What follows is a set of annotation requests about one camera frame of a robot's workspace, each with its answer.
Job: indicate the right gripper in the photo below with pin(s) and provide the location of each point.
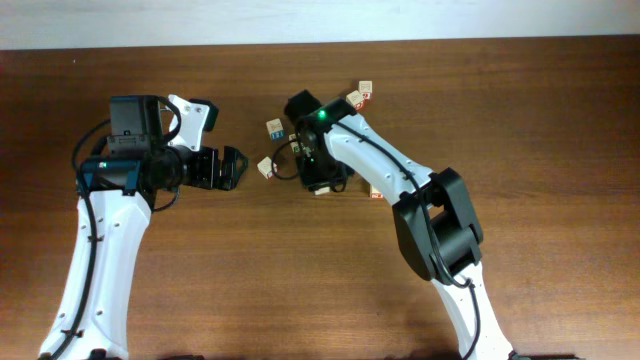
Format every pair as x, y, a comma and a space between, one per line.
310, 181

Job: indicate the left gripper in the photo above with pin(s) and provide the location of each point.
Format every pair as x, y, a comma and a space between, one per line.
209, 178

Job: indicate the block with car picture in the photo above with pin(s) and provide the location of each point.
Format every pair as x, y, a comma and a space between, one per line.
322, 191

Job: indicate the block with green side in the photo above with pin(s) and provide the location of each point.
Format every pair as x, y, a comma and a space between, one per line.
294, 143

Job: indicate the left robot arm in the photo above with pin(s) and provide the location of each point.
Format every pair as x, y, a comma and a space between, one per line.
154, 144

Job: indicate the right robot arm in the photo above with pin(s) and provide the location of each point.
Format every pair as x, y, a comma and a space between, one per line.
437, 228

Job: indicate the block with N red side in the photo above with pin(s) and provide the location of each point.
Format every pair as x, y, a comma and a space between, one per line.
267, 167

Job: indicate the block with blue side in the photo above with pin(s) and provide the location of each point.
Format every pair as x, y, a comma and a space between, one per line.
275, 129

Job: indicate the block red side far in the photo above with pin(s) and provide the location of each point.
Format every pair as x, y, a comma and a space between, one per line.
355, 99

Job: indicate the farthest block red side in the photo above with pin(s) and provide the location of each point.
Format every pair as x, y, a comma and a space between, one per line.
365, 88

